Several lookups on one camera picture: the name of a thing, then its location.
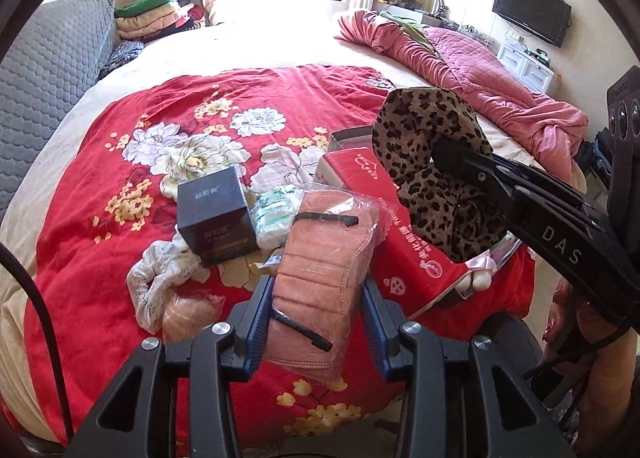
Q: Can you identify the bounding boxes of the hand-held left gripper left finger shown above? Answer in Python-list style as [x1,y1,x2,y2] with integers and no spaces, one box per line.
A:
[65,276,274,458]

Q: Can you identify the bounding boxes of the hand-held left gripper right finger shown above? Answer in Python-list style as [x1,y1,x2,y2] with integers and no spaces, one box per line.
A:
[361,277,576,458]

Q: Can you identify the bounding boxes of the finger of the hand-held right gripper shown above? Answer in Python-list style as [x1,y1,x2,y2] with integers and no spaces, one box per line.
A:
[494,187,632,325]
[431,137,609,240]

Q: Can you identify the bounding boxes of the leopard print cloth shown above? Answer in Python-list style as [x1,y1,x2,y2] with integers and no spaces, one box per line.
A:
[372,87,512,262]

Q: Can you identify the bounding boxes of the pink face mask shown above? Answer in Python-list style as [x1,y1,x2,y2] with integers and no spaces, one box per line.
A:
[265,188,388,384]

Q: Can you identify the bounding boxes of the cream teddy bear with ribbon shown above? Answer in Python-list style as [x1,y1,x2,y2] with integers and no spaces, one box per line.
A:
[456,253,497,300]

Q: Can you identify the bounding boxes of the grey shallow box tray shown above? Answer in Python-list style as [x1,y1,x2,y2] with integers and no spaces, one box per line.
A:
[327,127,381,155]

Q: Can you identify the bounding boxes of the person's right hand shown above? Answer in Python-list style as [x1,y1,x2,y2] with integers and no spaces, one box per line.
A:
[544,283,640,458]

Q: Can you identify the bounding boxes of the dark cloth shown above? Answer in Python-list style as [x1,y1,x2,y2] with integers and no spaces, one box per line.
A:
[575,131,613,199]

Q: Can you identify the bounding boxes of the beige sponge in bag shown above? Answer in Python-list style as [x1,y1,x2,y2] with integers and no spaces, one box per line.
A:
[161,287,227,345]

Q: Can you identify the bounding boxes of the red and white carton box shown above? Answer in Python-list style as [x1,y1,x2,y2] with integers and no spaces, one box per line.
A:
[312,148,497,320]

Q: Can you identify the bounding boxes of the pink quilt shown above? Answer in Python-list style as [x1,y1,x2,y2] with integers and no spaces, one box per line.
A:
[334,10,588,184]

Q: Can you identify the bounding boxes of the white cabinet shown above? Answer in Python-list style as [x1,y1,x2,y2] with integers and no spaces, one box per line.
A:
[497,36,561,94]

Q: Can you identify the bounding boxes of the white floral scrunchie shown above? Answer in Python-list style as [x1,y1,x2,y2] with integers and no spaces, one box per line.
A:
[125,233,217,332]

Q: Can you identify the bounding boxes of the green and white packet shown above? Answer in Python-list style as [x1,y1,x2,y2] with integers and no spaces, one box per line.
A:
[249,185,307,250]

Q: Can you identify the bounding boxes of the black square box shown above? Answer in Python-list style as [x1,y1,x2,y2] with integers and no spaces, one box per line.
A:
[176,165,262,269]

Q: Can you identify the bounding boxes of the green cloth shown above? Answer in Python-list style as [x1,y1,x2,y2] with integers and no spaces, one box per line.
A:
[379,10,441,52]

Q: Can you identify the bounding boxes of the black television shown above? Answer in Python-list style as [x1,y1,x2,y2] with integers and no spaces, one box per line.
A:
[491,0,572,48]

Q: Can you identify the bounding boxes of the clutter on dresser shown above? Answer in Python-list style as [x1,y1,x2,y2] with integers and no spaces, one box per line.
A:
[375,0,461,32]

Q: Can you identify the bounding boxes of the red floral blanket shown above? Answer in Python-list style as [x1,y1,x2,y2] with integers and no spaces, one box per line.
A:
[22,66,538,449]

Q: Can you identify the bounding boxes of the bed with beige sheet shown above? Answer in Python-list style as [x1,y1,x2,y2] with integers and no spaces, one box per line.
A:
[0,26,591,444]

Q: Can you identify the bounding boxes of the dark patterned cushion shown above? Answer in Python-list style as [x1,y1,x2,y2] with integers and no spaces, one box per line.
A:
[99,40,146,80]

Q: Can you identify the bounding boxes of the pile of folded blankets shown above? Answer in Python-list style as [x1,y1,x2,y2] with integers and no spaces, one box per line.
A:
[114,0,208,42]

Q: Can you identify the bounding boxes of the grey quilted sofa cover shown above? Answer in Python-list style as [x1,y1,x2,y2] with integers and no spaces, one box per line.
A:
[0,0,121,219]

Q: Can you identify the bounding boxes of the black cable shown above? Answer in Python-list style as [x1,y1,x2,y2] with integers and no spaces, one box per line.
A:
[0,242,68,444]

